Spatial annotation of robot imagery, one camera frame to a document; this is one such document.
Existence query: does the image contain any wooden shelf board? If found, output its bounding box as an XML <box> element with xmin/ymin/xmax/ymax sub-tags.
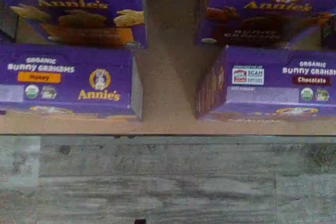
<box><xmin>0</xmin><ymin>0</ymin><xmax>336</xmax><ymax>137</ymax></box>

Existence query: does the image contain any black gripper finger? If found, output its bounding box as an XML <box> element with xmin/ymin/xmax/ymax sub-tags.
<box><xmin>321</xmin><ymin>20</ymin><xmax>336</xmax><ymax>49</ymax></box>
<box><xmin>0</xmin><ymin>0</ymin><xmax>18</xmax><ymax>44</ymax></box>

